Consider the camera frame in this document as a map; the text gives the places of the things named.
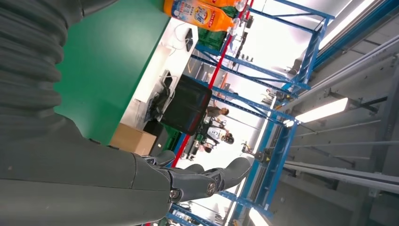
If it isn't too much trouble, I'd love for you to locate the cardboard box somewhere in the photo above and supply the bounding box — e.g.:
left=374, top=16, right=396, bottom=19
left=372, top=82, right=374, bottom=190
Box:
left=109, top=122, right=157, bottom=157

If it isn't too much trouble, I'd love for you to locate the black chair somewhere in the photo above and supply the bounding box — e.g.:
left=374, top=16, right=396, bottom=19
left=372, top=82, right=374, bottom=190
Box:
left=143, top=120, right=170, bottom=157

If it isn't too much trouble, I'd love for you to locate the green plastic crate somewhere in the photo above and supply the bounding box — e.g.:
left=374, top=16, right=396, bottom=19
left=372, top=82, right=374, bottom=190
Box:
left=161, top=124, right=182, bottom=153
left=197, top=29, right=228, bottom=51

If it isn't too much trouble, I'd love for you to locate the black controller device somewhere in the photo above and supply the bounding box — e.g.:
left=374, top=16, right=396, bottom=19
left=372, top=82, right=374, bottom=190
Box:
left=149, top=70, right=176, bottom=122

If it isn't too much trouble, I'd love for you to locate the white table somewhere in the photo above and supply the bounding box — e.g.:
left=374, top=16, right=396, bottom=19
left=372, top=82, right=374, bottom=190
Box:
left=120, top=17, right=200, bottom=132

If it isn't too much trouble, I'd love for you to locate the black carrying case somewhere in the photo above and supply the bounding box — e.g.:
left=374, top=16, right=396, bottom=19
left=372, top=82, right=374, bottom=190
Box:
left=160, top=74, right=213, bottom=136

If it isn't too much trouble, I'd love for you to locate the person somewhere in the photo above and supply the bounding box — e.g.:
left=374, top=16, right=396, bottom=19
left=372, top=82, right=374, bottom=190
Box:
left=206, top=106, right=231, bottom=120

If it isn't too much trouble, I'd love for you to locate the black smartphone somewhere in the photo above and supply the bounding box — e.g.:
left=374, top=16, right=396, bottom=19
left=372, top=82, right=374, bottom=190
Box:
left=184, top=28, right=194, bottom=52

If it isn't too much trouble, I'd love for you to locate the blue metal rack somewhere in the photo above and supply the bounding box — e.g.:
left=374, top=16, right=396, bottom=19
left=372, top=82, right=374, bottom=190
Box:
left=165, top=0, right=335, bottom=226

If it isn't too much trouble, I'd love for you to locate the ceiling light strip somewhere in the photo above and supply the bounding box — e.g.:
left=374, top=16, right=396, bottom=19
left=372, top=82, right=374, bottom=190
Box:
left=294, top=97, right=349, bottom=124

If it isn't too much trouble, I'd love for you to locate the thin white cable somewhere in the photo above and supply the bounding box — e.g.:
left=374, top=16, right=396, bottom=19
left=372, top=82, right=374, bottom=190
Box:
left=172, top=22, right=188, bottom=50

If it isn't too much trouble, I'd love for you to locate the red post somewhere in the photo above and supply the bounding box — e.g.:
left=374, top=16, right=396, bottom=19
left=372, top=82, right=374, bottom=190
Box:
left=170, top=0, right=255, bottom=169

